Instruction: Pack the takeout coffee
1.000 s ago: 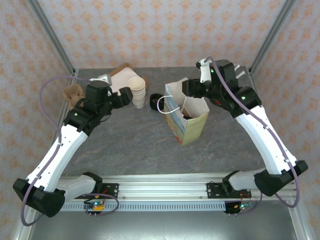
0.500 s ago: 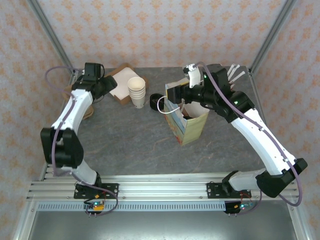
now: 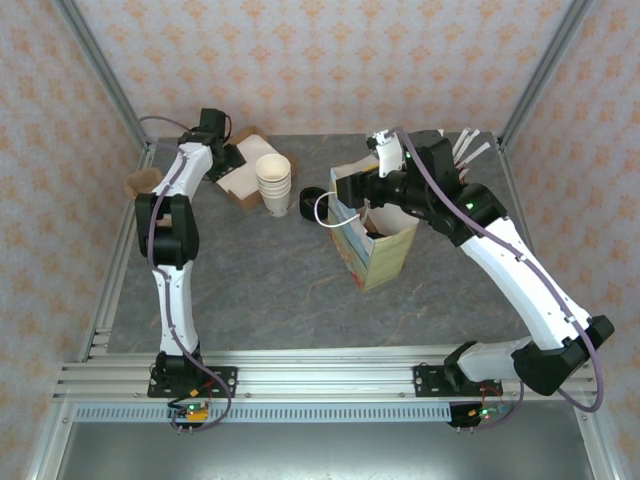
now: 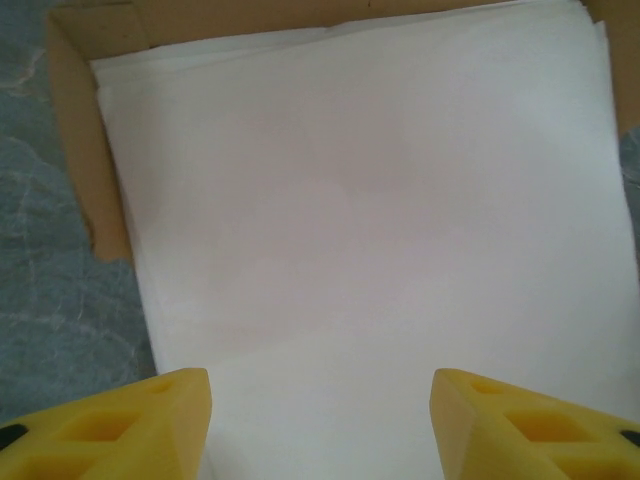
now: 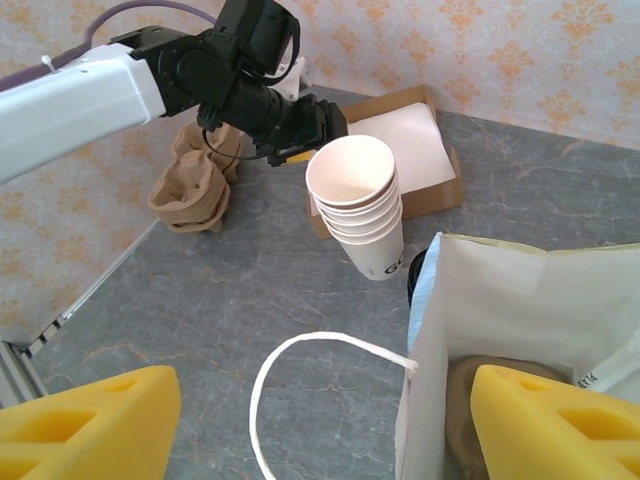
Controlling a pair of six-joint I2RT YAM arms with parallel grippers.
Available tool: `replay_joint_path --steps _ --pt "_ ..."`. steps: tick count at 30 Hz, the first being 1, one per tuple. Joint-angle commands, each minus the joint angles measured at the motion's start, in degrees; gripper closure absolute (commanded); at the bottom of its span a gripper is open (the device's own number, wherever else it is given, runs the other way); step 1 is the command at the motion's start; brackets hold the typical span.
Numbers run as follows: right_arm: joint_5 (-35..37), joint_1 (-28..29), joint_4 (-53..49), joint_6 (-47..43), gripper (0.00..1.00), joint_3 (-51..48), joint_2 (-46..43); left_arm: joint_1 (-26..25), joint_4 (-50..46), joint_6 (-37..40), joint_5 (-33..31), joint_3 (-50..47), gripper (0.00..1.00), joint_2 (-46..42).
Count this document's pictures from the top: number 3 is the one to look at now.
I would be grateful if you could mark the black plastic cup lid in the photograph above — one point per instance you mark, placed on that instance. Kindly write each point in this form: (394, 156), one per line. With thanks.
(375, 231)

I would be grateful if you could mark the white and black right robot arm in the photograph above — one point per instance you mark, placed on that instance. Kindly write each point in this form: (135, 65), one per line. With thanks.
(525, 280)

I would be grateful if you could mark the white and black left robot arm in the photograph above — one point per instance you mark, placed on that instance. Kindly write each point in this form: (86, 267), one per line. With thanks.
(175, 305)

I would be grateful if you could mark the stack of white napkins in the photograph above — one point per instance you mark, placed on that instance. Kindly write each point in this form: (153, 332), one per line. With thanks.
(245, 175)

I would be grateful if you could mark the brown cardboard napkin box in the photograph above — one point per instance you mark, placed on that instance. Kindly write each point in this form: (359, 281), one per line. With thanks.
(247, 201)

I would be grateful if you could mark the stack of black cup lids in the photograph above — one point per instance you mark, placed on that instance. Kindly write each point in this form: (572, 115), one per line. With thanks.
(307, 205)

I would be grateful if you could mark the stack of white paper cups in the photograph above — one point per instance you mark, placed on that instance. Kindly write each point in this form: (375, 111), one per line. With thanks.
(275, 195)

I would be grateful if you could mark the stack of brown pulp carriers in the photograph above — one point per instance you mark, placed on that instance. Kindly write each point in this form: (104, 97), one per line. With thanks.
(140, 182)

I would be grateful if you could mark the grey sheet metal panel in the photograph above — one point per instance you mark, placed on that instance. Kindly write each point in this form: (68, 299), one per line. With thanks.
(325, 450)

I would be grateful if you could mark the aluminium table side rail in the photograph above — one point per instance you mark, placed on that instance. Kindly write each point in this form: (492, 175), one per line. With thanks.
(522, 210)
(120, 260)

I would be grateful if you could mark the aluminium frame post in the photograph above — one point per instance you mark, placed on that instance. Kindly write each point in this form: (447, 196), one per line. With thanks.
(542, 75)
(107, 75)

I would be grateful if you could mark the wide aluminium mounting rail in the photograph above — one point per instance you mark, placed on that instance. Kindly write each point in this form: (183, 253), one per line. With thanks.
(325, 375)

